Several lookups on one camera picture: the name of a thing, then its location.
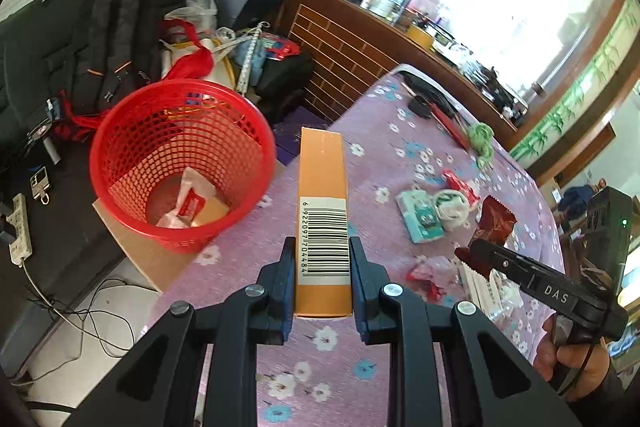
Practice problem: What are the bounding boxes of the person right hand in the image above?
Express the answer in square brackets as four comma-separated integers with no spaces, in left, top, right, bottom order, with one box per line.
[533,315,611,402]

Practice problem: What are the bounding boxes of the white medicine box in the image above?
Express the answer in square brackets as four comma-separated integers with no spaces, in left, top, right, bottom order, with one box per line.
[459,263,503,322]

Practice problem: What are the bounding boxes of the orange cardboard box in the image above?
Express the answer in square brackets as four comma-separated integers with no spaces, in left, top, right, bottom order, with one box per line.
[294,128,352,319]

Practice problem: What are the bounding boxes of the red foil snack bag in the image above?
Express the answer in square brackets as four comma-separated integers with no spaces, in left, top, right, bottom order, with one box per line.
[454,196,516,280]

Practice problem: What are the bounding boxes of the red plastic mesh basket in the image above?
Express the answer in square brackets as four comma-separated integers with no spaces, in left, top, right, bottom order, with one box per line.
[89,79,276,254]

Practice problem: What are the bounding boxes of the green cloth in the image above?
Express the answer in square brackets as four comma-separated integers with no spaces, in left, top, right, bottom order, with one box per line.
[466,122,494,170]

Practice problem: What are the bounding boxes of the white roll with green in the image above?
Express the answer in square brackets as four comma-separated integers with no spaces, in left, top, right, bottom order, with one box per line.
[433,188,471,232]

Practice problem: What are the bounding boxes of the purple floral tablecloth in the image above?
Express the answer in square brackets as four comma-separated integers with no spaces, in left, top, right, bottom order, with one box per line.
[152,72,563,426]

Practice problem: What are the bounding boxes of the white power strip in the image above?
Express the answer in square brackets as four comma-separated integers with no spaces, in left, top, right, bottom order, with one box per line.
[8,193,32,267]

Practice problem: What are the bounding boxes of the teal tissue pack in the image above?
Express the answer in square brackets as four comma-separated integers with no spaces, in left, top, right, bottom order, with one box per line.
[396,190,445,244]

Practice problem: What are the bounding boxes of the red white cigarette pack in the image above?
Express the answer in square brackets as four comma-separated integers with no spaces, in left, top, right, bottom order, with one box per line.
[442,170,480,208]

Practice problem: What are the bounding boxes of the white red wet wipe pack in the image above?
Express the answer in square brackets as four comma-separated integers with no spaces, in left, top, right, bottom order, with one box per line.
[156,167,217,229]

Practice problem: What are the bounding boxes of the black backpack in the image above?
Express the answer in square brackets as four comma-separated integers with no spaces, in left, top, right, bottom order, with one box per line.
[67,0,160,116]

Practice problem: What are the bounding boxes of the red flat case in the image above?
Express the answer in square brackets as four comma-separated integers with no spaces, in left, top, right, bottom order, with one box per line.
[428,103,471,150]

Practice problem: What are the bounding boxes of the clear plastic wrapper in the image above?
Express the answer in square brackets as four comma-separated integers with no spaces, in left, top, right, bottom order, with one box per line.
[406,256,459,306]

